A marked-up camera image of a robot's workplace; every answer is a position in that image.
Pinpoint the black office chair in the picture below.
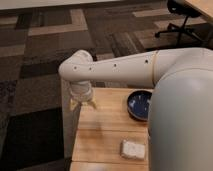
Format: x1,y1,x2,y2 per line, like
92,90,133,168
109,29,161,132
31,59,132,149
154,0,209,48

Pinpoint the wooden desk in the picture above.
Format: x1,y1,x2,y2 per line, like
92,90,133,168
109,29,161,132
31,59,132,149
184,0,213,21

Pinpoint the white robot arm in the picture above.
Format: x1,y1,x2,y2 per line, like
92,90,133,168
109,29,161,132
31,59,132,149
58,47,213,171

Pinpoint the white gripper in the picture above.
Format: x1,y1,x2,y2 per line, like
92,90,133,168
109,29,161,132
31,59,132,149
70,81,97,111

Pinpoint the blue ceramic bowl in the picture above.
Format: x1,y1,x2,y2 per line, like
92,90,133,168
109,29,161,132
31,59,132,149
127,90,152,121

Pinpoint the white sponge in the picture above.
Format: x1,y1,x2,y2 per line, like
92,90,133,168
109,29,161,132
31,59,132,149
120,140,146,160

